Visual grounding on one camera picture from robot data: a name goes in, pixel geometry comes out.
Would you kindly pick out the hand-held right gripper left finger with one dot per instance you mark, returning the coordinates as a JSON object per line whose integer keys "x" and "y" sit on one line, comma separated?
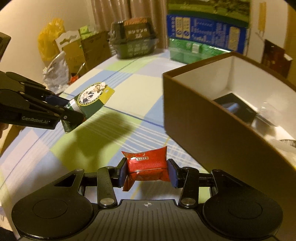
{"x": 122, "y": 172}

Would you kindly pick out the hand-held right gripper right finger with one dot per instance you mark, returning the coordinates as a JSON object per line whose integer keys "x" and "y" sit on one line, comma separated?
{"x": 173, "y": 173}

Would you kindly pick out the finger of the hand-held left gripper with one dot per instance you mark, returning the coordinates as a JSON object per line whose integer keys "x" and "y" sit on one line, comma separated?
{"x": 71, "y": 117}
{"x": 56, "y": 100}

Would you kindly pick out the red snack packet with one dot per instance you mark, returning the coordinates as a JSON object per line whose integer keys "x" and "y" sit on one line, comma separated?
{"x": 145, "y": 166}

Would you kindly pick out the green card blister pack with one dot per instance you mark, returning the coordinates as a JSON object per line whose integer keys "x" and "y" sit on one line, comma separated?
{"x": 92, "y": 104}

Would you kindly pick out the brown cardboard storage box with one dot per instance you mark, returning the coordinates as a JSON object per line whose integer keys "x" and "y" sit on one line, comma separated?
{"x": 208, "y": 129}

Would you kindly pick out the black shaver box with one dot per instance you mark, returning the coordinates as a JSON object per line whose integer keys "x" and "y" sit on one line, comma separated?
{"x": 240, "y": 111}

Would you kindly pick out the clear plastic lid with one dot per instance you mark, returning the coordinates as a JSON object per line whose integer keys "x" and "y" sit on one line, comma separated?
{"x": 268, "y": 113}

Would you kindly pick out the plaid cloth covered desktop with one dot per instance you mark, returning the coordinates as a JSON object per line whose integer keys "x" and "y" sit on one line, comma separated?
{"x": 138, "y": 92}

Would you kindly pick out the orange plastic object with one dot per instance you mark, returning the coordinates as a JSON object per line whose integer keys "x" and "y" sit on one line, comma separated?
{"x": 73, "y": 79}

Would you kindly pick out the white plastic bag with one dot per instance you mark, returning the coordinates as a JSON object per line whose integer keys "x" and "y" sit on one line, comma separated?
{"x": 56, "y": 71}

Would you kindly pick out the yellow plastic bag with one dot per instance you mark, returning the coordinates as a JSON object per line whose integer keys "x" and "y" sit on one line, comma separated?
{"x": 48, "y": 37}

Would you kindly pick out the dark green noodle bowl pack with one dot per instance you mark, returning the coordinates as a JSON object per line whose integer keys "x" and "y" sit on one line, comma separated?
{"x": 136, "y": 39}

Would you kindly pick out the green carton case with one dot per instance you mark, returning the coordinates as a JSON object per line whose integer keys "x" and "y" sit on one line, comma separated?
{"x": 192, "y": 49}

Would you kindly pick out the beige curtain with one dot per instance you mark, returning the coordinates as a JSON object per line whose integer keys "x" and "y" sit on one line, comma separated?
{"x": 143, "y": 9}

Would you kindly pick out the blue carton case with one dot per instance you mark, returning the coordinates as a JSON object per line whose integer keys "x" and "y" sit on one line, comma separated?
{"x": 203, "y": 30}

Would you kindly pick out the milk carton case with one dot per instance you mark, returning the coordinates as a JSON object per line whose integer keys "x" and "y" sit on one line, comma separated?
{"x": 208, "y": 9}

